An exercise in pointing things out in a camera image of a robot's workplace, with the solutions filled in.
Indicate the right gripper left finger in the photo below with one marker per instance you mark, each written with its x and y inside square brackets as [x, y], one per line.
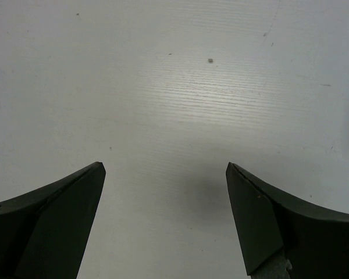
[44, 233]

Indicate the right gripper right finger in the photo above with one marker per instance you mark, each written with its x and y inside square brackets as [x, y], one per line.
[283, 236]

